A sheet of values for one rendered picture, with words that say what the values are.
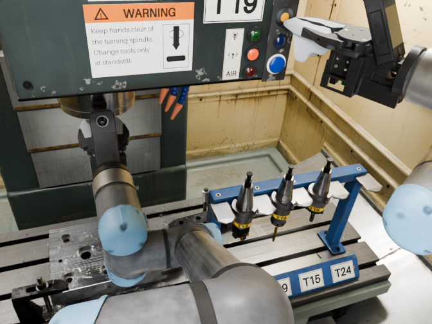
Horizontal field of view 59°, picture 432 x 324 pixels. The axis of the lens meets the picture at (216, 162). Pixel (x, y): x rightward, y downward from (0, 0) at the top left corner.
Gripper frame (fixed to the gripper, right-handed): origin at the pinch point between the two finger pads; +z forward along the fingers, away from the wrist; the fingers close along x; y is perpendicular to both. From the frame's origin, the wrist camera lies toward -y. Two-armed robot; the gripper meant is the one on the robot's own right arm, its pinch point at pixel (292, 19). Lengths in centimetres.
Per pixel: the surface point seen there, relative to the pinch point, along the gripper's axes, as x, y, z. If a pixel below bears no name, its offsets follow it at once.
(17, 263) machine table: -35, 80, 57
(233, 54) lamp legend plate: -7.0, 5.9, 5.8
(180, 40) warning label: -14.6, 3.1, 10.3
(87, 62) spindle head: -26.8, 5.6, 17.4
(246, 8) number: -5.7, -1.4, 5.1
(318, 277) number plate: 21, 76, -13
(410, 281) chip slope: 52, 88, -35
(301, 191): 20, 49, -1
